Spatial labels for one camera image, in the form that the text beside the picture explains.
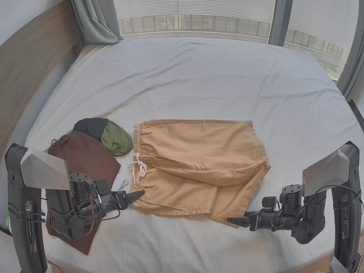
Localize black garment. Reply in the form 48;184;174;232
73;118;110;141

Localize green garment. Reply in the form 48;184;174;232
101;120;134;156

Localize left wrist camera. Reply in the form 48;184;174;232
93;179;110;196

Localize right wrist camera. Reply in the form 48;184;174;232
262;196;278;212

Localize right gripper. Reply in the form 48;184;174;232
227;211;280;232

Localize grey-green curtain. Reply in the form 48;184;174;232
68;0;126;45

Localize white garment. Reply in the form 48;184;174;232
111;175;130;193

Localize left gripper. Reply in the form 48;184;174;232
100;189;146;210

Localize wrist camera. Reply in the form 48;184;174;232
93;179;110;196
262;196;278;212

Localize bed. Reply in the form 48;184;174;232
0;0;362;273

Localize brown shorts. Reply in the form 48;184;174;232
46;131;121;256

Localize tan shorts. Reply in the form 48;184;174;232
128;119;271;229

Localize window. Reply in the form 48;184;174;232
109;0;364;103

